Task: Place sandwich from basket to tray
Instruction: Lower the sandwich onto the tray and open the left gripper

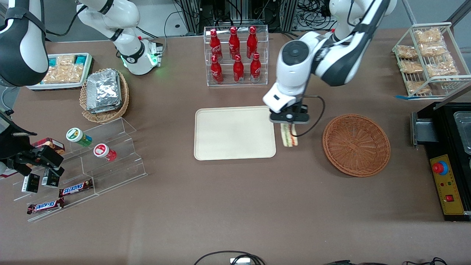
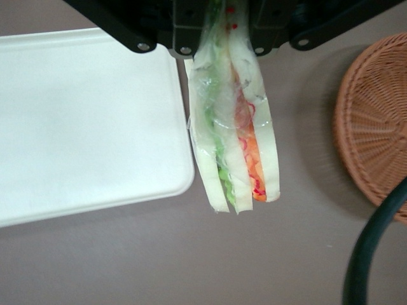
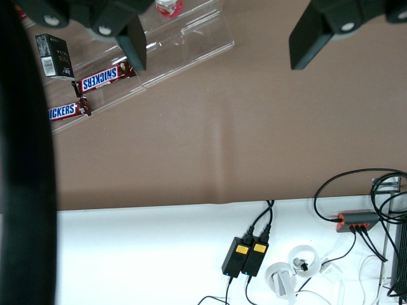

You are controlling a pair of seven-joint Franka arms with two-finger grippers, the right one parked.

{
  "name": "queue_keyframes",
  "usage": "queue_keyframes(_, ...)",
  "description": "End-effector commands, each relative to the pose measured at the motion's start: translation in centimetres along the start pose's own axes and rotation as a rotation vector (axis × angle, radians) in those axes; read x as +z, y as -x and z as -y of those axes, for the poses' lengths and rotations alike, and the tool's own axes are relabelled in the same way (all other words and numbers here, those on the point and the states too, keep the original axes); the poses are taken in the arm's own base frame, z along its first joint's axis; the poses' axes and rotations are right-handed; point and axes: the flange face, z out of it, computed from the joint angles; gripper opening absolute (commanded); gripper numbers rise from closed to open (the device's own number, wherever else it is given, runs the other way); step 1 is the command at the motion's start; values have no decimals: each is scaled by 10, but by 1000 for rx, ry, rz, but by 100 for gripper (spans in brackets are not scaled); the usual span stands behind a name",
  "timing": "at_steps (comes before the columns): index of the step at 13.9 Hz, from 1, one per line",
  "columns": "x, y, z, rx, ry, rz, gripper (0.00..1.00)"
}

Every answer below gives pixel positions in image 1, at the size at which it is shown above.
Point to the clear cracker snack packs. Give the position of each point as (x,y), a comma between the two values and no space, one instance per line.
(64,73)

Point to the aluminium profile bar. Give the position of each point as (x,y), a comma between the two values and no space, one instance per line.
(454,94)

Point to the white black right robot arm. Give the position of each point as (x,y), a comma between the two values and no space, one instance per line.
(22,44)

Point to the red lid snack can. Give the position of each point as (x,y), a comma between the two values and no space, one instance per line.
(105,152)

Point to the clear acrylic stepped stand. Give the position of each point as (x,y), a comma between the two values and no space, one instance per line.
(121,129)

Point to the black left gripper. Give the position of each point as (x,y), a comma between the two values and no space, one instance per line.
(302,109)

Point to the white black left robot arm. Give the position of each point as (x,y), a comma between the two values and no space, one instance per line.
(294,70)

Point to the white rectangular snack tray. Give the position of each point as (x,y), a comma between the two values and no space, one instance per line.
(55,87)

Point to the red cola bottle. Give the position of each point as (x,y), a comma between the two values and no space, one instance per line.
(255,69)
(215,43)
(252,40)
(233,41)
(216,70)
(238,70)

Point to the clear acrylic bottle rack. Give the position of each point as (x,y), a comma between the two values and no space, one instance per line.
(265,36)

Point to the beige plastic tray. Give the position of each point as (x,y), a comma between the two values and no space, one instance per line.
(235,132)

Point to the brown tablecloth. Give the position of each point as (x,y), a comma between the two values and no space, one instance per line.
(235,202)

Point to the green lid snack can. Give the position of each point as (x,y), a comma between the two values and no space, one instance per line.
(78,136)

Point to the small black carton box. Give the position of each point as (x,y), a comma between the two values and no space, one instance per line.
(31,183)
(50,179)

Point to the black machine with yellow panel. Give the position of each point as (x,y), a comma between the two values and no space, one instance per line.
(443,125)

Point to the triangle sandwich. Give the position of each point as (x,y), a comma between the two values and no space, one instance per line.
(287,138)

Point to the teal snack packet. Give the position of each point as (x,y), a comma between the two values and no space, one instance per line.
(53,61)
(81,59)

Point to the clear bag of fried snacks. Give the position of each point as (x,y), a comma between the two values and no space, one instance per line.
(441,68)
(434,49)
(406,51)
(427,35)
(417,87)
(410,67)

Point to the red brown carton box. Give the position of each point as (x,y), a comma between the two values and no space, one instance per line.
(51,142)

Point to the steel food container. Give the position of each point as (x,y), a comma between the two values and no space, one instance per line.
(463,129)

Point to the round brown wicker basket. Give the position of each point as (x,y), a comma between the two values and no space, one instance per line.
(356,145)

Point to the red emergency stop button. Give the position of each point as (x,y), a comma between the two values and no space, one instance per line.
(440,168)

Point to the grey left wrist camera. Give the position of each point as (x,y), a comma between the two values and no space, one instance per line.
(289,117)

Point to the Snickers chocolate bar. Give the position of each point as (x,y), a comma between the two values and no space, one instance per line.
(46,206)
(75,188)

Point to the silver foil packet stack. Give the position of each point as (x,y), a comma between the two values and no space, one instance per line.
(103,90)

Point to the grey metal side box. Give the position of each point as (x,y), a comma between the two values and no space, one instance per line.
(423,129)

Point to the black front right wrist camera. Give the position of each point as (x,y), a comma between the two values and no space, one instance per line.
(48,155)

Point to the blue tape strip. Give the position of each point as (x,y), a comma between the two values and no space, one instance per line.
(404,97)

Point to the light wicker basket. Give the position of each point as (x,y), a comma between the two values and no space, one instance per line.
(110,117)

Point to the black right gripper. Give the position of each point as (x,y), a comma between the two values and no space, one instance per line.
(22,158)

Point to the aluminium equipment rack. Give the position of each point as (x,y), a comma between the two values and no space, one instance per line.
(220,13)

